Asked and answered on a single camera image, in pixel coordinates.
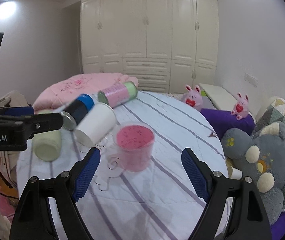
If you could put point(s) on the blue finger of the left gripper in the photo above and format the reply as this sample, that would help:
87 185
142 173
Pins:
17 111

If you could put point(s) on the purple cushion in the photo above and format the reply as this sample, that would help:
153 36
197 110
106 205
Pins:
221 121

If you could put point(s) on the cream wardrobe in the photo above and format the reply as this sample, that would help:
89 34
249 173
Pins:
165 44

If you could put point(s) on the black blue drink can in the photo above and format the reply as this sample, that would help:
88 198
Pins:
74 113

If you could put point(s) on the pink folded blanket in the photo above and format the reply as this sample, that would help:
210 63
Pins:
67 90

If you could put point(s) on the pink green cylinder can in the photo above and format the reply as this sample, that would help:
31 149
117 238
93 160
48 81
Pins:
118 94

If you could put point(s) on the pale green cylinder cup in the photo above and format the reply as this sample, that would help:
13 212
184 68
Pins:
47 145

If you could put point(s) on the white wall socket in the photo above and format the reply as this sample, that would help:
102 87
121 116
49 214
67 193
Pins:
251 80

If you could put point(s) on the white striped quilt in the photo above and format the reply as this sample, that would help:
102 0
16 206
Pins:
158 202

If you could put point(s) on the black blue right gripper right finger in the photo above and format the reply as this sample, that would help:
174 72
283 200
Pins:
248 218

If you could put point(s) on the white paper cup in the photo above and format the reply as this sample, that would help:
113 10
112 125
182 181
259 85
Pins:
95 125

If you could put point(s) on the small paper cup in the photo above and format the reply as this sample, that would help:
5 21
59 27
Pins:
234 173

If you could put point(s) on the pink bunny toy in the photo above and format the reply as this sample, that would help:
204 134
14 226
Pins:
193 97
240 109

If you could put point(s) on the pink bunny toy left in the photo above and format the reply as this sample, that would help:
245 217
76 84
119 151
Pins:
193 97

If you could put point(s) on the pink clear plastic cup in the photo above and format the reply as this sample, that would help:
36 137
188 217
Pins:
132 146

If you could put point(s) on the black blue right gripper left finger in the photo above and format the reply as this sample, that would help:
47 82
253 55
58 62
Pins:
33 218

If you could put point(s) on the pink bunny toy right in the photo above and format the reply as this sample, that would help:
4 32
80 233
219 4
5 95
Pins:
240 109

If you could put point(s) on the white low shelf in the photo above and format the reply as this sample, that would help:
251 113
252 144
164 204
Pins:
220 98

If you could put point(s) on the grey plush toy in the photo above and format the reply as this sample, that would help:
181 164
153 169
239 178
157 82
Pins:
262 158

